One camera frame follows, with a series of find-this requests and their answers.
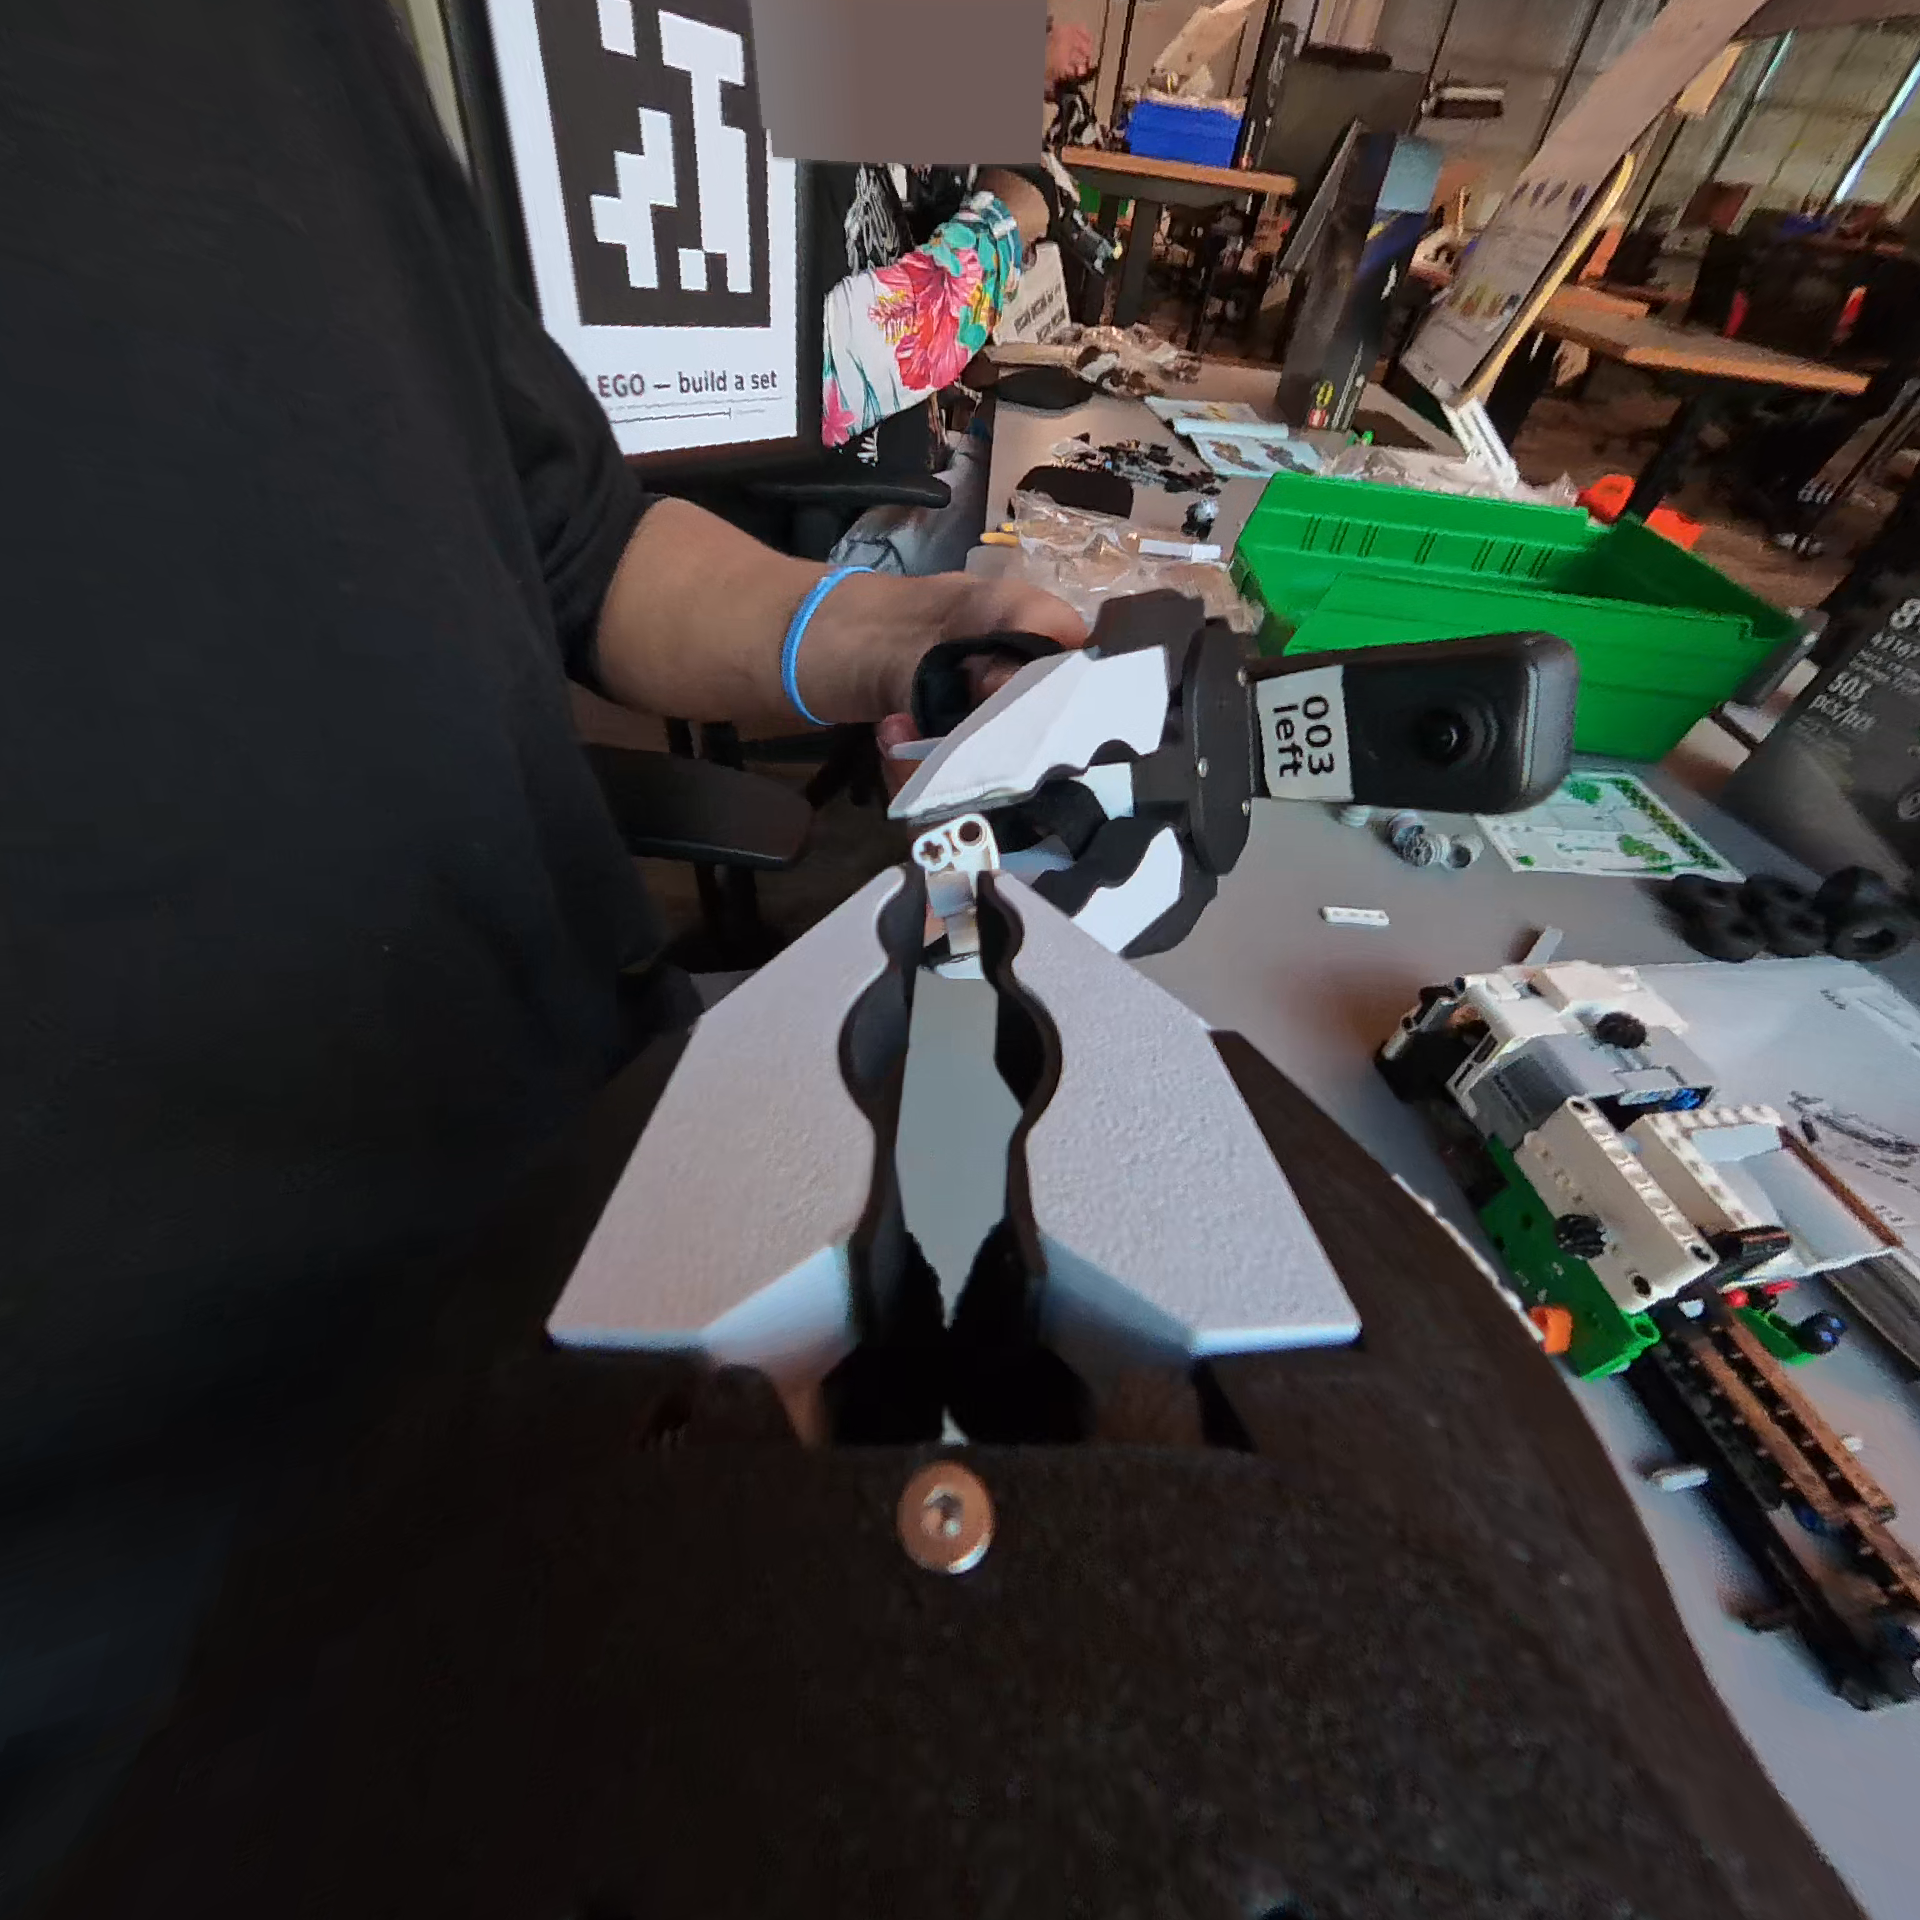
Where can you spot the green sticker sheet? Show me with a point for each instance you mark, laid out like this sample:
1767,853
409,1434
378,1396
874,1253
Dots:
1612,826

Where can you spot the wooden table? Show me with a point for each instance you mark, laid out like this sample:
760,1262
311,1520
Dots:
1184,177
1695,353

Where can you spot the blue wristband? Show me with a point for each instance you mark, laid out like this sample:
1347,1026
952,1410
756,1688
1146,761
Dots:
795,644

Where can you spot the person's left hand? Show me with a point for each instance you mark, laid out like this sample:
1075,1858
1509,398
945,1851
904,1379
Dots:
900,628

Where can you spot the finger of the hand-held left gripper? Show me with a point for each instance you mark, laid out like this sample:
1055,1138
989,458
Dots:
1050,713
1140,891

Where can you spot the dark standing cardboard box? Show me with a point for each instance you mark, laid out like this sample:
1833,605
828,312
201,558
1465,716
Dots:
1348,300

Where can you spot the green plastic bin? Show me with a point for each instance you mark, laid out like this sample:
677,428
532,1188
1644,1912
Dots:
1441,578

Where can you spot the pile of black lego pieces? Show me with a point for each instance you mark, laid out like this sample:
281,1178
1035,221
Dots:
1140,461

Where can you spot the blue plastic bin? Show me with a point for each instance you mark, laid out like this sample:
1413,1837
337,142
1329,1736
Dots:
1184,132

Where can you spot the light blue instruction booklets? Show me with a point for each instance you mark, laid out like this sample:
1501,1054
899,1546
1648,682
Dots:
1224,434

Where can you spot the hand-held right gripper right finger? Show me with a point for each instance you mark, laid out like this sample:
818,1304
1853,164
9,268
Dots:
1184,1201

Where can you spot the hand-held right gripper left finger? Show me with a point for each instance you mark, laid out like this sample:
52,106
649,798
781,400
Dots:
720,1184

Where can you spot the stack of instruction booklets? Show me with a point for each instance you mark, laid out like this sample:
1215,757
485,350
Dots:
1800,1035

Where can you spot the small white lego beam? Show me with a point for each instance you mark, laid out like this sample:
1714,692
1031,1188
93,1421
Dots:
954,861

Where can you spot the monitor with square marker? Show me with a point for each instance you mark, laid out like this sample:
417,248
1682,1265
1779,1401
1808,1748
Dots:
674,180

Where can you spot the wooden instruction board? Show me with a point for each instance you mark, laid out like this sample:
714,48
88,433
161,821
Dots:
1560,194

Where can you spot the black lego tyre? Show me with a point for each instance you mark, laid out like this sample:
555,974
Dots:
1785,907
1868,912
1709,912

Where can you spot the person's left forearm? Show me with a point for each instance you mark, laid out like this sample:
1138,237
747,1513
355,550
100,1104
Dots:
704,614

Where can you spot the black office chair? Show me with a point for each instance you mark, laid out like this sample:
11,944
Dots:
720,819

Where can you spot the clear plastic bags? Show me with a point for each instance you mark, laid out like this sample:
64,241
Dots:
1080,547

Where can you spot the grey lego beam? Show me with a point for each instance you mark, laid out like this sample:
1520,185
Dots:
1541,946

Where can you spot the dark lego box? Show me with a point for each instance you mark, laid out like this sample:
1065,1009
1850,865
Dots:
1860,704

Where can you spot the partly built lego truck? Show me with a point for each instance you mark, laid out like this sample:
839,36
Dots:
1588,1140

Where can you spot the black oval pouch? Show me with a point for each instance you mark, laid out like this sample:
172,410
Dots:
1073,489

